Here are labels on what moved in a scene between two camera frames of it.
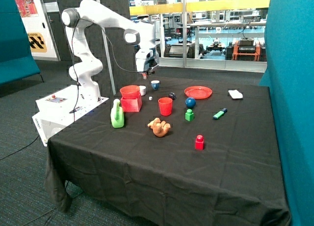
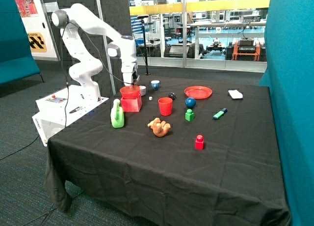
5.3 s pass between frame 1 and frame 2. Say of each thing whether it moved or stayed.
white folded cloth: stayed
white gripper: moved
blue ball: stayed
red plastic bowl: stayed
